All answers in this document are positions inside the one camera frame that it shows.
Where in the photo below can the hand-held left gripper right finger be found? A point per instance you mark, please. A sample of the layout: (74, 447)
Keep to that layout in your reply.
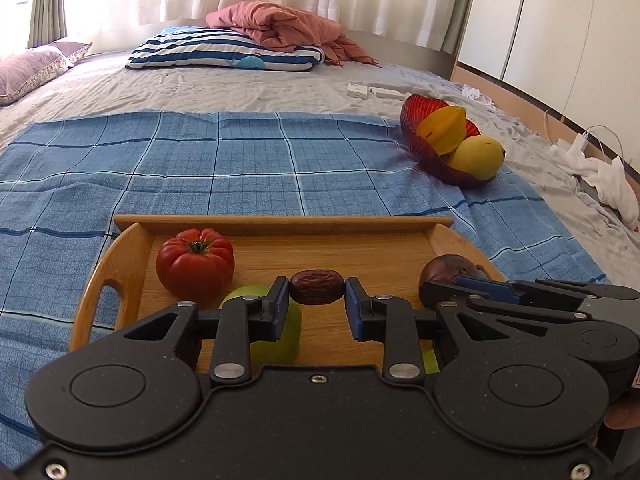
(352, 305)

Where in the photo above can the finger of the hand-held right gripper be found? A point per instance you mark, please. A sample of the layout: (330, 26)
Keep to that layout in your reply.
(525, 312)
(490, 286)

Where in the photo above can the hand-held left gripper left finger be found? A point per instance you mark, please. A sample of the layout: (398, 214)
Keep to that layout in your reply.
(277, 305)

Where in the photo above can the large green apple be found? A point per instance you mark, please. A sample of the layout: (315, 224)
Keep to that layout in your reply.
(287, 340)

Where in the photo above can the dried red date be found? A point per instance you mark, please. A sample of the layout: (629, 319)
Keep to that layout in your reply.
(316, 286)

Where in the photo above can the dark purple passion fruit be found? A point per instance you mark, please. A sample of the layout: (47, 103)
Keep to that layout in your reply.
(445, 267)

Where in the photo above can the ribbed red tomato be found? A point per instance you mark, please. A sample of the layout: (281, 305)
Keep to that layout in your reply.
(195, 265)

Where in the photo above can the small green apple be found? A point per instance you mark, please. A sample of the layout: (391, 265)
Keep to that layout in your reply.
(430, 361)

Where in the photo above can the yellow mango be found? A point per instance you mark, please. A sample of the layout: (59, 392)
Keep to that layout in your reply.
(477, 157)

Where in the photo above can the large white cloth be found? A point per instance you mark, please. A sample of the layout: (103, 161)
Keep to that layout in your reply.
(610, 185)

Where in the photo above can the yellow starfruit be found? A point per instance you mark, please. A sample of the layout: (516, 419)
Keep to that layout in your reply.
(445, 130)

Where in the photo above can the blue plaid blanket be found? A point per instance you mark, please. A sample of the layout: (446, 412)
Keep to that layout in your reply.
(200, 160)

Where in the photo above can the red glass bowl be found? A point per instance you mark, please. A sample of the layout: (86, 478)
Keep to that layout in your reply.
(415, 115)

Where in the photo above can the small white cloth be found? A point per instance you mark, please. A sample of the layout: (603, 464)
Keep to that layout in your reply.
(477, 96)

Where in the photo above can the long white box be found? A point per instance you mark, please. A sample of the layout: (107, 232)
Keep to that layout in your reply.
(387, 93)

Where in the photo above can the light grey bed sheet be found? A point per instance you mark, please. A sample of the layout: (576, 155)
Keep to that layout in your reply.
(225, 90)

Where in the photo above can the blue white striped pillow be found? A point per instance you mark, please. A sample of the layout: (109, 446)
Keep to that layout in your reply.
(200, 50)

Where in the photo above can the white wardrobe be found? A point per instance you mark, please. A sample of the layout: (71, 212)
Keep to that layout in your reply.
(550, 20)

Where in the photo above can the pink crumpled blanket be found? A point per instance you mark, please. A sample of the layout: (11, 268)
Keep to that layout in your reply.
(280, 25)

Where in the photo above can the green-grey drape curtain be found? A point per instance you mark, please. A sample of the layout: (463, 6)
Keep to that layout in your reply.
(465, 5)

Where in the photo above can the purple floral pillow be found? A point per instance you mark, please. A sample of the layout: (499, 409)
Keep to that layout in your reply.
(30, 70)

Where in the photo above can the grey drape curtain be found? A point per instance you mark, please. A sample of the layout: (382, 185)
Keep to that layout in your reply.
(47, 0)

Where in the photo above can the bed frame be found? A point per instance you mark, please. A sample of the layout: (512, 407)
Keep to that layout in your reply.
(525, 100)

